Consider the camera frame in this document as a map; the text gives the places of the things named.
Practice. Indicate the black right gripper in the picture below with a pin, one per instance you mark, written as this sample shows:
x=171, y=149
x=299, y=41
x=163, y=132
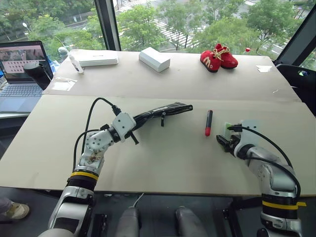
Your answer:
x=233, y=144

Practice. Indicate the red marker with black cap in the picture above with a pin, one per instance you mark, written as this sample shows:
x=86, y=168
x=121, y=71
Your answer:
x=209, y=123

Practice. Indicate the beige cardboard sheet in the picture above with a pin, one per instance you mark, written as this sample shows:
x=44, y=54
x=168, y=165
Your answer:
x=160, y=163
x=172, y=81

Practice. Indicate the clear tape patch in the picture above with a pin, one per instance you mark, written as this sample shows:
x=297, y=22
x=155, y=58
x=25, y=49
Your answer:
x=263, y=68

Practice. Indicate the black grid pouch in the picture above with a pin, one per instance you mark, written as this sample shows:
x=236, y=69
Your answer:
x=168, y=109

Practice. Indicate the white rectangular box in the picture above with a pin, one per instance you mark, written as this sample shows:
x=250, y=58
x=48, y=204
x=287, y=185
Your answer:
x=154, y=59

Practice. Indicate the black cylindrical device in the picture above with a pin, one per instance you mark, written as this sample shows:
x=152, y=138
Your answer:
x=37, y=74

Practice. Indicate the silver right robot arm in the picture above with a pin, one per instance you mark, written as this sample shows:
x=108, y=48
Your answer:
x=276, y=177

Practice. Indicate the red knitted shoe yellow logo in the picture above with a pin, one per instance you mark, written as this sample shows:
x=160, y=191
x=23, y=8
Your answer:
x=209, y=60

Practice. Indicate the small white bottle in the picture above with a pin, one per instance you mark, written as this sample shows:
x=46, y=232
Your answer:
x=76, y=64

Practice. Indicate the black window frame post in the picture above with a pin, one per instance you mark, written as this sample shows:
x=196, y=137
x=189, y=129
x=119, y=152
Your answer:
x=107, y=24

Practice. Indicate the clear plastic sheet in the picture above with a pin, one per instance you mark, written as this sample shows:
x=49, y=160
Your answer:
x=61, y=84

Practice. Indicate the beige sneaker of person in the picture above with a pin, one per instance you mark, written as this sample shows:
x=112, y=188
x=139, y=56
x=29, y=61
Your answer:
x=16, y=210

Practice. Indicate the dark rounded shape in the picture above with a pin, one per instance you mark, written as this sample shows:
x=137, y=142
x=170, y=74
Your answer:
x=129, y=222

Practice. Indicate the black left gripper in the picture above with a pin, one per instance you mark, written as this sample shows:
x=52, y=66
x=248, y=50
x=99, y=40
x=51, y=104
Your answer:
x=127, y=135

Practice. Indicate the black chair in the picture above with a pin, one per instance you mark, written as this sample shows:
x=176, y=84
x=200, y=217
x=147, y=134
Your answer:
x=296, y=81

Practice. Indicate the flat white box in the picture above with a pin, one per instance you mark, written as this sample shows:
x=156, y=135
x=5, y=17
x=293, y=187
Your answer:
x=98, y=58

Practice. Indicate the red knitted shoe yellow laces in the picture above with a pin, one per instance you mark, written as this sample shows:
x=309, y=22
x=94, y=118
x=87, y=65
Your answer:
x=228, y=58

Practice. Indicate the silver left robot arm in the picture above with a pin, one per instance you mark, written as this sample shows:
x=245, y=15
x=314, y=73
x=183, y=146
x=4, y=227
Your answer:
x=91, y=158

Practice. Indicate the open laptop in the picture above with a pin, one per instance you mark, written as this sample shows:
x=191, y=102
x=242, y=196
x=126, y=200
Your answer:
x=21, y=74

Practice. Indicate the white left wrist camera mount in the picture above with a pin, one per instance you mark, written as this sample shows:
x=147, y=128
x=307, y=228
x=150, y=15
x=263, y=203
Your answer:
x=123, y=124

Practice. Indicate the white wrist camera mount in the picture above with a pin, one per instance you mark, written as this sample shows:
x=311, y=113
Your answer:
x=123, y=124
x=250, y=133

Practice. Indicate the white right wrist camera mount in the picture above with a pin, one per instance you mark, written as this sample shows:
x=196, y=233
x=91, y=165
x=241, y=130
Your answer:
x=250, y=133

